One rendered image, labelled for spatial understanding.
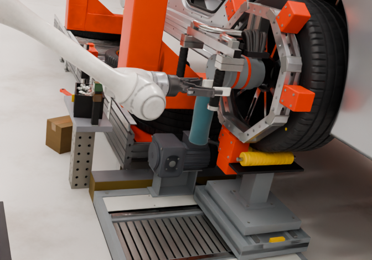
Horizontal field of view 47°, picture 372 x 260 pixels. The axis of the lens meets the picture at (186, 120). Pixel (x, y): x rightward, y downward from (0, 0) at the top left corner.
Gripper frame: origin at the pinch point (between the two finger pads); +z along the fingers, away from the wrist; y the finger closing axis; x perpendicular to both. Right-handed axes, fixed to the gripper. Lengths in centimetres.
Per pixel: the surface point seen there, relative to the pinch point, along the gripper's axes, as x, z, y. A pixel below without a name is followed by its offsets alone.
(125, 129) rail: -50, -8, -76
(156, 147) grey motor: -46, -2, -45
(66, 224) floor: -83, -42, -41
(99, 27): -28, 11, -253
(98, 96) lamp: -23, -30, -53
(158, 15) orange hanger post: 15, -5, -60
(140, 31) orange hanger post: 7, -12, -60
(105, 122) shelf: -38, -24, -58
